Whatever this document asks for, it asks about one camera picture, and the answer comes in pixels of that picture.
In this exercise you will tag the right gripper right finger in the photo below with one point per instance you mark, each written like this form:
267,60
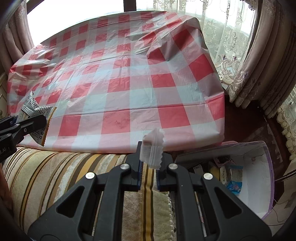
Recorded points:
205,209

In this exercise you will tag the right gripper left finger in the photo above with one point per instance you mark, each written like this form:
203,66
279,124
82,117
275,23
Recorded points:
92,208

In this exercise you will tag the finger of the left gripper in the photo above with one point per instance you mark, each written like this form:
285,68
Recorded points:
28,126
8,121

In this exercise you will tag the orange edged white snack packet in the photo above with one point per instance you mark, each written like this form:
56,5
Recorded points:
31,108

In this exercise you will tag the blue clear snack packet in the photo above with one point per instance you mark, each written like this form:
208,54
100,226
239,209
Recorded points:
234,178

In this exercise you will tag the small clear snack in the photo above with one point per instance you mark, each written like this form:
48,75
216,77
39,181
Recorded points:
151,149

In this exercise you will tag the striped sofa cushion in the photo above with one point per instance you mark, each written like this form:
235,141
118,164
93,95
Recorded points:
37,179

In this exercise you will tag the white purple storage box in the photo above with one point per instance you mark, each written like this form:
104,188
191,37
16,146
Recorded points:
257,177

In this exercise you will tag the red checkered plastic tablecloth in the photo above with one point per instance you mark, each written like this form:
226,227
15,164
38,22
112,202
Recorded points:
114,79

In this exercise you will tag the beige drape curtain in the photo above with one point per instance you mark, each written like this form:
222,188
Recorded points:
268,72

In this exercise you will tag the white lace curtain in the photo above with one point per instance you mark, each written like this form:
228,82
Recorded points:
226,27

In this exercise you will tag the dark window frame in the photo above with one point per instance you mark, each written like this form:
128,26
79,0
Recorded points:
129,5

